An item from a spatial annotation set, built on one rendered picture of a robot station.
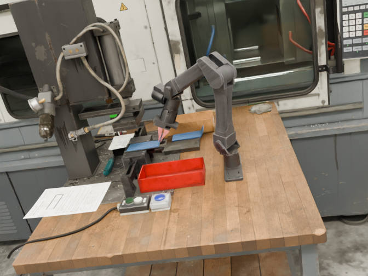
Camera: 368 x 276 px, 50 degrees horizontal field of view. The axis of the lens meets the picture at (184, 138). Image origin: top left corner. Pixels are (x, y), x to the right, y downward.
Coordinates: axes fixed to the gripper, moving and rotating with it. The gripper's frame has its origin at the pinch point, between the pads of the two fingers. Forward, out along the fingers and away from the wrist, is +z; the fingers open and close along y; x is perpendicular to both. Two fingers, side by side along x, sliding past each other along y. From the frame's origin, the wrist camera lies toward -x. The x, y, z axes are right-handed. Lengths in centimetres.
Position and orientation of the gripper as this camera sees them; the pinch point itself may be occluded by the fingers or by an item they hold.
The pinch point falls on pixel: (160, 139)
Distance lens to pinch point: 170.1
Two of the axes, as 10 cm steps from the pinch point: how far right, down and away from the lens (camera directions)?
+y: -9.4, -3.3, -0.3
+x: -0.9, 3.4, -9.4
